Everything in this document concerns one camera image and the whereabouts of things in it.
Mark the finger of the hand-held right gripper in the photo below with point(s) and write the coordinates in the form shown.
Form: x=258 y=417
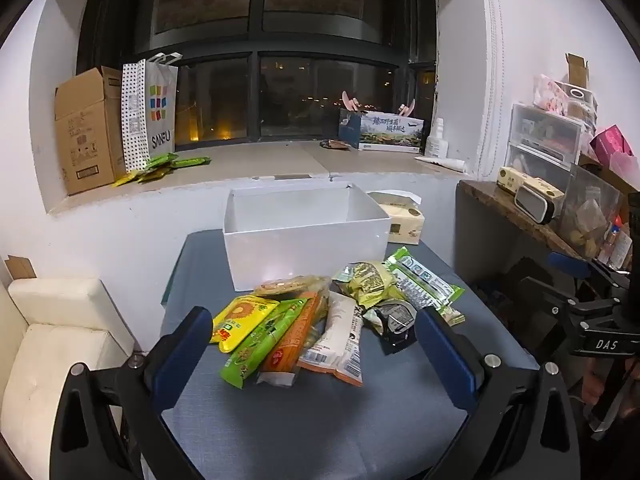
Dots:
x=567 y=265
x=550 y=297

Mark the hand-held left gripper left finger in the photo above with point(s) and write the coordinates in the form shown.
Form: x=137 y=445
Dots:
x=180 y=357

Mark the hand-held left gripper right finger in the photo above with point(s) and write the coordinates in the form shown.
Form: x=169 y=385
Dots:
x=445 y=360

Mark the black snack packet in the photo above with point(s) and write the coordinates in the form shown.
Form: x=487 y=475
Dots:
x=395 y=317

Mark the long green-white snack packet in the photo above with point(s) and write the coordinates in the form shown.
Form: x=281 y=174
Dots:
x=420 y=280

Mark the yellow-green snack packet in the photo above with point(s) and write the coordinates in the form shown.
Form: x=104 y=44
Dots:
x=367 y=280

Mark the round cracker packet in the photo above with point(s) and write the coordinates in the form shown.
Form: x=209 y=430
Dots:
x=287 y=287

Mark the white storage box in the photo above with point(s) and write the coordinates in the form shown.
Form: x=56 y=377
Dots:
x=300 y=255

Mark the small pale green packet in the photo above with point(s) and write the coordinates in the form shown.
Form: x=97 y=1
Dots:
x=452 y=316

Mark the clear plastic container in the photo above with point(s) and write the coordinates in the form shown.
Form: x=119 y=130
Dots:
x=590 y=210

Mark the black and white gadget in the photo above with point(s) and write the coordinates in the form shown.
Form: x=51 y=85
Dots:
x=535 y=205

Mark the yellow snack packet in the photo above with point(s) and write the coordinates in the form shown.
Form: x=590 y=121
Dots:
x=240 y=322

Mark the long green snack packet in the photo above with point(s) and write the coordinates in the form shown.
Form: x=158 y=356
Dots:
x=260 y=345

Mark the wooden side desk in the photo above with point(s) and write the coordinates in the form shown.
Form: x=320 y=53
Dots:
x=500 y=207

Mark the white snack packet orange edge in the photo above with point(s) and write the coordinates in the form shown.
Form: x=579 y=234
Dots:
x=335 y=345

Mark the cream leather sofa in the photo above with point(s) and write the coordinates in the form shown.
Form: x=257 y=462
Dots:
x=55 y=360

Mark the clear plastic drawer unit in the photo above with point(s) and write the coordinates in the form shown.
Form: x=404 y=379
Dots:
x=542 y=140

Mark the pink box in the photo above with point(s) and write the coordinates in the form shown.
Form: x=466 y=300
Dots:
x=612 y=142

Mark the beige tissue box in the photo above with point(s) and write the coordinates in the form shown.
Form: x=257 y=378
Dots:
x=405 y=225

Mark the clear display box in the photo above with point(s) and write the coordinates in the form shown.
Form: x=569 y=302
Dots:
x=580 y=105

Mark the pink floral packet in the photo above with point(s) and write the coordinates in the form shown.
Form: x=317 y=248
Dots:
x=550 y=95

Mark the white plastic bottle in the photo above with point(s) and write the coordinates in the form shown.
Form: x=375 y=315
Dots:
x=436 y=140

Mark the flat cardboard piece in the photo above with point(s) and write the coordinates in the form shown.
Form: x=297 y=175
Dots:
x=20 y=266

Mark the pile of green sachets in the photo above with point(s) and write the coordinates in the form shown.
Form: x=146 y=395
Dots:
x=155 y=170

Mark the small open cardboard box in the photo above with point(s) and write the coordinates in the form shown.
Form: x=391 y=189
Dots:
x=576 y=70

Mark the blue printed box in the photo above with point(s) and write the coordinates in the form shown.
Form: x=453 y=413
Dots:
x=385 y=132

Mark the dark flat wrapper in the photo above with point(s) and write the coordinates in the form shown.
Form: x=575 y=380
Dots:
x=334 y=144

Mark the brown cardboard box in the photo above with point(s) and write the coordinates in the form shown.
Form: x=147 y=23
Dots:
x=82 y=130

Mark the white dotted shopping bag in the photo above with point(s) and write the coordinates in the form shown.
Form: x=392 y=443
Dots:
x=150 y=110

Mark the pink antler headband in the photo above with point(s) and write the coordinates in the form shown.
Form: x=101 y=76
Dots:
x=350 y=100

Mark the black window frame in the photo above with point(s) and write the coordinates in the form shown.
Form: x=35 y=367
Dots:
x=255 y=42

